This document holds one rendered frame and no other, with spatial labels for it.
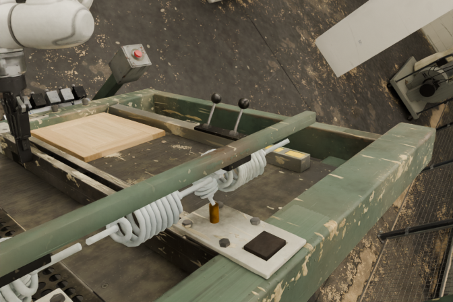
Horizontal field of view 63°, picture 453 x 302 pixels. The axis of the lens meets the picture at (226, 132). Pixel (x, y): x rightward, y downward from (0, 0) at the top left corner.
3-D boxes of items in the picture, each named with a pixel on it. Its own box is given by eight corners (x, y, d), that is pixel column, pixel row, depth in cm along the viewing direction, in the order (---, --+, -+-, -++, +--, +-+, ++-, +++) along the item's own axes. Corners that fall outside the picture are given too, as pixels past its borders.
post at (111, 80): (79, 125, 245) (125, 67, 192) (83, 132, 244) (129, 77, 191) (70, 127, 241) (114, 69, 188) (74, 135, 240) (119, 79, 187)
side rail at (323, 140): (164, 112, 184) (162, 91, 181) (393, 170, 114) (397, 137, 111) (155, 115, 180) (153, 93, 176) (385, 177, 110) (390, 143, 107)
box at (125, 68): (127, 61, 194) (141, 42, 182) (137, 81, 193) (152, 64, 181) (106, 65, 186) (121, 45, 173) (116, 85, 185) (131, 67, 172)
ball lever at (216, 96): (205, 130, 128) (217, 94, 129) (213, 133, 125) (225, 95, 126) (198, 127, 125) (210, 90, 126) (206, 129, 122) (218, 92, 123)
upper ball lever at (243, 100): (231, 137, 120) (244, 98, 121) (240, 140, 118) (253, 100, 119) (224, 135, 117) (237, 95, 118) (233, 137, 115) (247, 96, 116)
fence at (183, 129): (119, 112, 165) (118, 103, 163) (309, 167, 105) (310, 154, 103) (110, 114, 161) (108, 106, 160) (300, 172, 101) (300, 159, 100)
